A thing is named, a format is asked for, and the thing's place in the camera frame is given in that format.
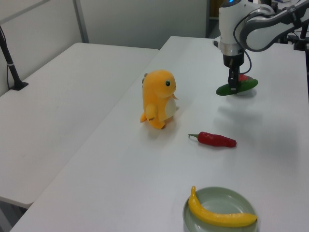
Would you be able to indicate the red apple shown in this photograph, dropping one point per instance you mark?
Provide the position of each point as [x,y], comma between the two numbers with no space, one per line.
[242,77]

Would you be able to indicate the yellow banana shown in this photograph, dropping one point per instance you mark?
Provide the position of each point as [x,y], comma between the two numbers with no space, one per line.
[217,216]

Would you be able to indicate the black stand with bracket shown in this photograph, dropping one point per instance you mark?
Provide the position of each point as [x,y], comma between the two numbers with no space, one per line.
[301,43]

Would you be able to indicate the orange plush dinosaur toy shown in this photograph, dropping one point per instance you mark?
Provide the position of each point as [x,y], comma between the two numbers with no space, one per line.
[157,89]

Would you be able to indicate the dark green cucumber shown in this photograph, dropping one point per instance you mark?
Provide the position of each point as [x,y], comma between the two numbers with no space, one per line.
[246,85]

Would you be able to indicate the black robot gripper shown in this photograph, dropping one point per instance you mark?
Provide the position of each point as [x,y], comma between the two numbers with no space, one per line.
[233,60]

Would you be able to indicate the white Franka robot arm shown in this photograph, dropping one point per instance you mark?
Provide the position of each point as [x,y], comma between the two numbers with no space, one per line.
[228,24]

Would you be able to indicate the red chili pepper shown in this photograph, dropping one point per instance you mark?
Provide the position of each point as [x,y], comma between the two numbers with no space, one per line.
[214,139]

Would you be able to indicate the black camera stand pole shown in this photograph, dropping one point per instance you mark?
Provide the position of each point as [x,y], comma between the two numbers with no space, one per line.
[14,72]

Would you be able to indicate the pale green round plate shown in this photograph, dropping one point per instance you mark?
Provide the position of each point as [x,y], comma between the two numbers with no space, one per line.
[224,200]

